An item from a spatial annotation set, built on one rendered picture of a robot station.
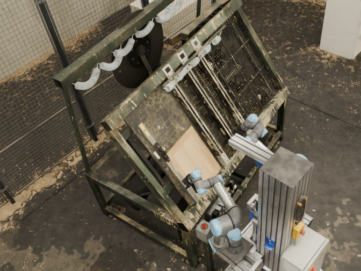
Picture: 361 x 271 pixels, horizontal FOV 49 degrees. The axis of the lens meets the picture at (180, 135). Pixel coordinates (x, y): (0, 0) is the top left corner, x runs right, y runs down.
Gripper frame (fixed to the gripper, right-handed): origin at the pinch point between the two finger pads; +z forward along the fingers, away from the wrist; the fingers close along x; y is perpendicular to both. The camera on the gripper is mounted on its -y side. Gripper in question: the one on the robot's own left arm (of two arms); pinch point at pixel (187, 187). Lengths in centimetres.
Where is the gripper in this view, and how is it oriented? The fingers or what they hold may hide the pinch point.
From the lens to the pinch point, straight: 337.9
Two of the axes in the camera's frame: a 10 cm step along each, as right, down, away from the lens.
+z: -2.3, 4.0, 8.9
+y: -6.8, -7.2, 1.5
